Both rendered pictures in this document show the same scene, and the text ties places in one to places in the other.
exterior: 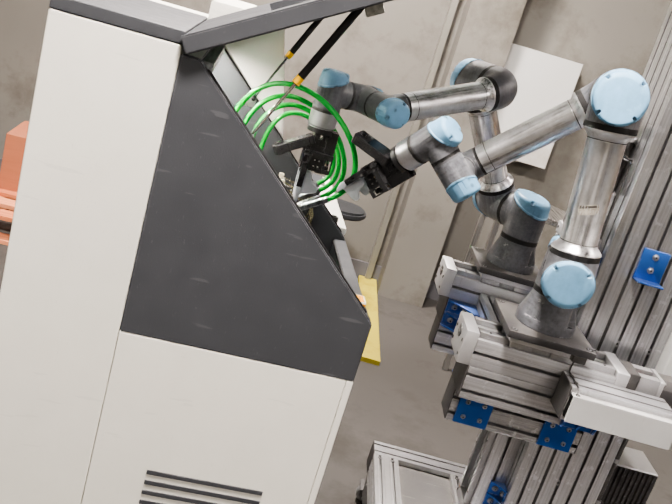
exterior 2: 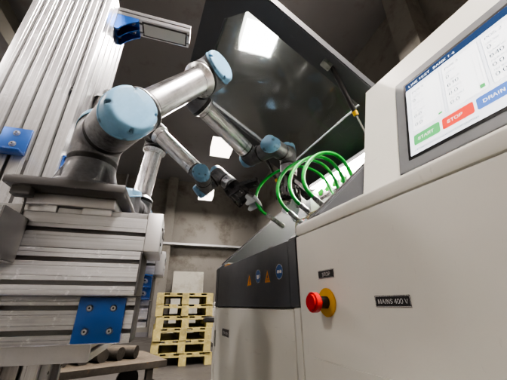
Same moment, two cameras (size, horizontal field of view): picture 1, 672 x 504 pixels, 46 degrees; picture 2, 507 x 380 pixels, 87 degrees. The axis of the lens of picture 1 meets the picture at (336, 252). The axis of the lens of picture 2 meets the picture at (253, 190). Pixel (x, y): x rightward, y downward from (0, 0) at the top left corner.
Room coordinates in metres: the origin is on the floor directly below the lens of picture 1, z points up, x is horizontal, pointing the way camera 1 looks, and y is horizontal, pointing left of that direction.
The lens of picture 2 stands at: (3.11, -0.26, 0.79)
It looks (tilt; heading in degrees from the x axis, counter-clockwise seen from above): 24 degrees up; 167
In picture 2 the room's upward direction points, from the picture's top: straight up
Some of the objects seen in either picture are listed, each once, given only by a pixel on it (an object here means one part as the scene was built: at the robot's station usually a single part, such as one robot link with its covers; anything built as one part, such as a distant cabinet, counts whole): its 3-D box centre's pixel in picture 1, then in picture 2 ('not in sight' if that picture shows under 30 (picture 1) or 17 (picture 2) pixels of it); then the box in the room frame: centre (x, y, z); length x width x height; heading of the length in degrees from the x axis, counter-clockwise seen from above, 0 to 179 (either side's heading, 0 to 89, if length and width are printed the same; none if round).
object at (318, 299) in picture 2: not in sight; (318, 301); (2.60, -0.02, 0.80); 0.05 x 0.04 x 0.05; 10
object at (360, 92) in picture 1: (365, 100); (271, 148); (2.16, 0.04, 1.42); 0.11 x 0.11 x 0.08; 35
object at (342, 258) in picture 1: (341, 298); (249, 282); (2.15, -0.05, 0.87); 0.62 x 0.04 x 0.16; 10
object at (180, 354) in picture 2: not in sight; (180, 325); (-2.09, -0.31, 0.49); 1.33 x 0.91 x 0.98; 4
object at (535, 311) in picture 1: (550, 307); not in sight; (1.93, -0.56, 1.09); 0.15 x 0.15 x 0.10
